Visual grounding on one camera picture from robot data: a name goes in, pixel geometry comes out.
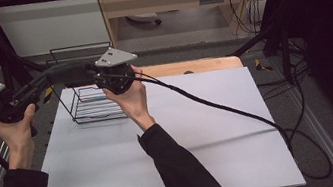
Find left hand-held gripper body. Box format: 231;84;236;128
0;70;43;126

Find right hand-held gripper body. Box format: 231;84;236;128
90;43;144;99

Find dark grey towel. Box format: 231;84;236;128
43;57;100;93

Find black wire rack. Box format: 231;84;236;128
36;39;130;131

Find person's left hand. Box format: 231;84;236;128
0;101;46;174

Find person's right hand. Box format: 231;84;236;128
98;62;158;138

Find yellow black tape marker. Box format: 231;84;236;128
253;56;273;74
40;86;56;105

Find white cabinet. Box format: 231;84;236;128
0;0;113;63

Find chair base with caster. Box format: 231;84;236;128
126;9;164;31

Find wooden board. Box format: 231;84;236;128
131;50;244;85

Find white table sheet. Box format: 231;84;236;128
29;53;307;187

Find black metal frame post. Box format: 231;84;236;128
275;20;299;87
0;58;17;92

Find right hand-held gripper cable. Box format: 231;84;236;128
97;39;333;187

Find hanging black cables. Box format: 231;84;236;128
228;0;269;39

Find black floor cables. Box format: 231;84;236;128
249;35;317;102

